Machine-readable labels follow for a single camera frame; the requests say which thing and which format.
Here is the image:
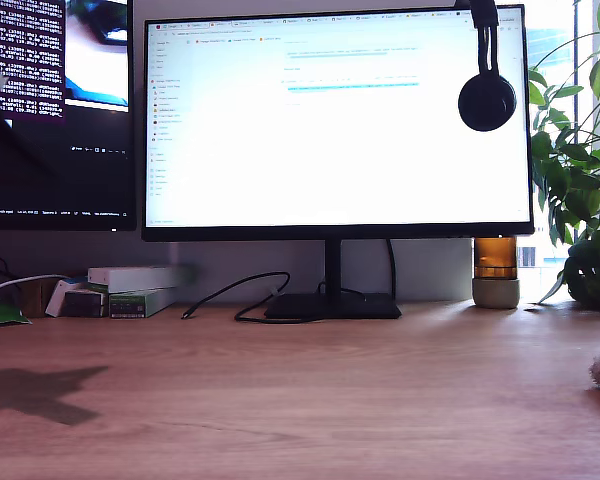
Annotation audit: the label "dark monitor with terminal windows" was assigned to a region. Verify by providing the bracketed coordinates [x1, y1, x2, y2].
[0, 0, 139, 233]

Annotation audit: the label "small wooden block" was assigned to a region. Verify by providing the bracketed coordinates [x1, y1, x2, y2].
[18, 277, 64, 319]

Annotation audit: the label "small white tilted box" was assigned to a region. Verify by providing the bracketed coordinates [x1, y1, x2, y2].
[44, 278, 91, 318]

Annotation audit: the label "small dark purple box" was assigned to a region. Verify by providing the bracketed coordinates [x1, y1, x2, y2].
[62, 289, 109, 318]

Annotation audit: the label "flat white box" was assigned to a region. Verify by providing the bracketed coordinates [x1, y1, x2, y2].
[87, 264, 199, 294]

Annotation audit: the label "green and white box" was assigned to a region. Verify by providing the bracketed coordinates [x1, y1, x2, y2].
[108, 288, 181, 320]

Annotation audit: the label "large monitor with white screen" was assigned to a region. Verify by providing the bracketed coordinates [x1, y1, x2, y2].
[140, 3, 536, 320]

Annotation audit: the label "black headphones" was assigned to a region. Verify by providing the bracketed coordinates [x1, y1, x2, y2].
[454, 0, 519, 133]

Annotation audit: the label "green leafy houseplant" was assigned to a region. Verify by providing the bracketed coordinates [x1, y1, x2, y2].
[528, 0, 600, 314]

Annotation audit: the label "white cable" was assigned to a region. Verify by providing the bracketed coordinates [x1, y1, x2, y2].
[0, 273, 71, 299]

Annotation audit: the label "black USB cable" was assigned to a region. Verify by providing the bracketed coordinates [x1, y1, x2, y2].
[181, 270, 292, 322]

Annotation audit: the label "black monitor power cable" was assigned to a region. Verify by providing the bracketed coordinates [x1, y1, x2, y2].
[387, 238, 404, 301]

